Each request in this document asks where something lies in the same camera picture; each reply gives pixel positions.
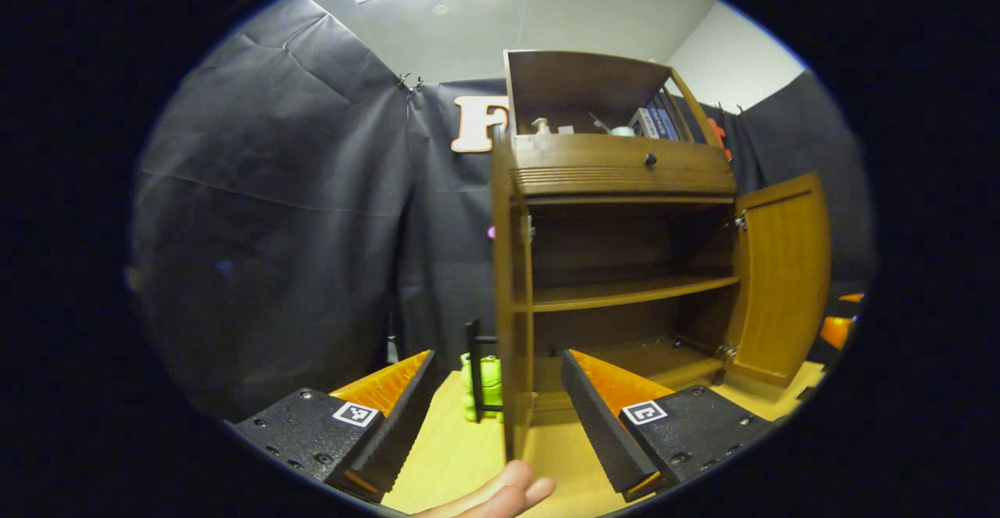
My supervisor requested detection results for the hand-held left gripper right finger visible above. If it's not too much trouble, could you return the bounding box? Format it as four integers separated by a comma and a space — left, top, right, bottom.
560, 348, 774, 502

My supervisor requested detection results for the wooden shoe cabinet door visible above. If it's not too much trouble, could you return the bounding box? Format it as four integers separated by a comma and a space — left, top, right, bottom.
466, 123, 537, 463
723, 172, 832, 389

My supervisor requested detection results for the black backdrop cloth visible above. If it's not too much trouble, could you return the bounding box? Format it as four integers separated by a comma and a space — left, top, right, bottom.
129, 0, 876, 417

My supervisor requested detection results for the wooden double-door shoe cabinet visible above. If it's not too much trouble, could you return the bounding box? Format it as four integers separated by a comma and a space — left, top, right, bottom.
491, 49, 740, 425

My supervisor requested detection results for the green toy frog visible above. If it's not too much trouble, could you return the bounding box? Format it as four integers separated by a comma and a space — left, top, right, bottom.
459, 352, 505, 423

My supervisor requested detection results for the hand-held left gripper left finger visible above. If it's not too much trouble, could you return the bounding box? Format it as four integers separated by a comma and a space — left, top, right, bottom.
227, 348, 438, 503

